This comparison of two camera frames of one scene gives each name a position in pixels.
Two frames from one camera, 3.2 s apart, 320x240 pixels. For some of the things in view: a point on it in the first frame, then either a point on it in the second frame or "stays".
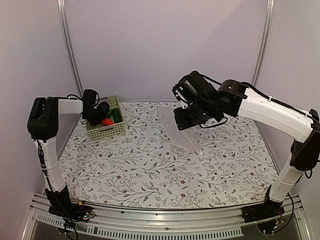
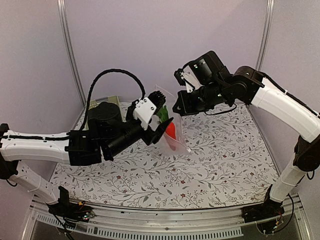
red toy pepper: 107,121 to 171,130
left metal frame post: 68,45 stays
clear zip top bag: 187,138 to 174,136
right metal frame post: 269,14 stays
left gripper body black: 96,116 to 148,139
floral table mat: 155,165 stays
